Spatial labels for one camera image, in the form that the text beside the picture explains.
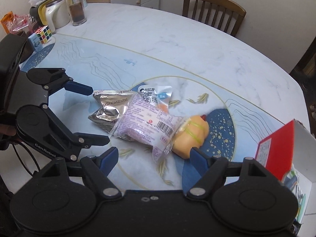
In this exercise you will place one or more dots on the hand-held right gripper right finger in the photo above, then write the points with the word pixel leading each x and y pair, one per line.
pixel 197 156

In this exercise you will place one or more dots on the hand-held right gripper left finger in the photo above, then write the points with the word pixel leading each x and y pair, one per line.
pixel 109 156

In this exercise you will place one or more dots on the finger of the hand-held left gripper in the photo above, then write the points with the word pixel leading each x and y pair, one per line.
pixel 79 88
pixel 93 140

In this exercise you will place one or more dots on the yellow bun packet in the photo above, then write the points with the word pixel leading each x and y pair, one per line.
pixel 192 133

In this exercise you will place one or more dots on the silver snack packet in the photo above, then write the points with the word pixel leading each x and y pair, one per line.
pixel 108 105

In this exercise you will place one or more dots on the purple bread packet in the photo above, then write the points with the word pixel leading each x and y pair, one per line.
pixel 145 121

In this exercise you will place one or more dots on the white sausage packet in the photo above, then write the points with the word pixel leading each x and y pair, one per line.
pixel 158 93

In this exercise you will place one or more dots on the red cardboard box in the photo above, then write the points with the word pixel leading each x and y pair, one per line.
pixel 276 153

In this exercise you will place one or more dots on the white marble desktop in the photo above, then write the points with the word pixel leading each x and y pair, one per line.
pixel 197 54

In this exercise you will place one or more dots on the person's left hand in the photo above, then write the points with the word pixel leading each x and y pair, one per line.
pixel 7 130

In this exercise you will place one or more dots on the small blue box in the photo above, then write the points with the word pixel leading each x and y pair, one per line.
pixel 34 43

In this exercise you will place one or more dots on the colourful puzzle cube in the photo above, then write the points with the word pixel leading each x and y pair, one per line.
pixel 43 35

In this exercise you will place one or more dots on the glass jar with white lid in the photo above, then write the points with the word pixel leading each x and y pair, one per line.
pixel 76 7

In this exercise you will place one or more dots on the red plastic packet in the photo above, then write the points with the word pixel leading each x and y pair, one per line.
pixel 21 23

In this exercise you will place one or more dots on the orange snack bag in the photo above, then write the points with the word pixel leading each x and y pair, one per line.
pixel 7 22

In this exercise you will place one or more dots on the teal white small packet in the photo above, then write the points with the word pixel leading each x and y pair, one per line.
pixel 293 179

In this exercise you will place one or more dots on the brown wooden chair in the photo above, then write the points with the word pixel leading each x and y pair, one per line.
pixel 212 7

